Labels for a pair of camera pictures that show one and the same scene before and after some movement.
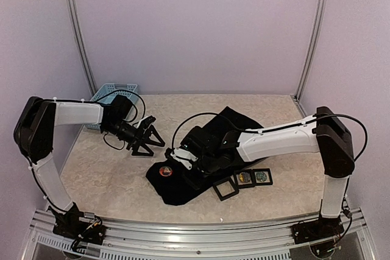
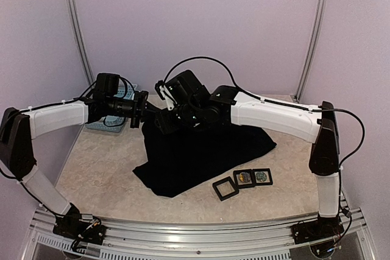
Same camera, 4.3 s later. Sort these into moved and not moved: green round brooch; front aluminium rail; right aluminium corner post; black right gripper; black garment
Moved: black right gripper; black garment
Not moved: right aluminium corner post; front aluminium rail; green round brooch
